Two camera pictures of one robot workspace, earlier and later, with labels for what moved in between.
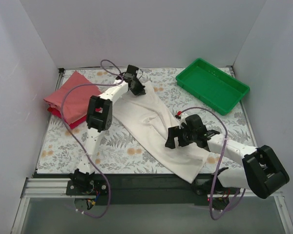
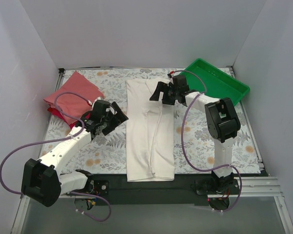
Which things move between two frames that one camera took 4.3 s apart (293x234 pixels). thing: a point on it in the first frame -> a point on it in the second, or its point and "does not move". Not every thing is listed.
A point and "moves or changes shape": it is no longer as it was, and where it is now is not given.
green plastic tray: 219,90 does not move
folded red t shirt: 57,112 does not move
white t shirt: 145,118 moves or changes shape
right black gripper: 175,137 -> 165,93
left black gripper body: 137,87 -> 113,116
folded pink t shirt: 73,98 does not move
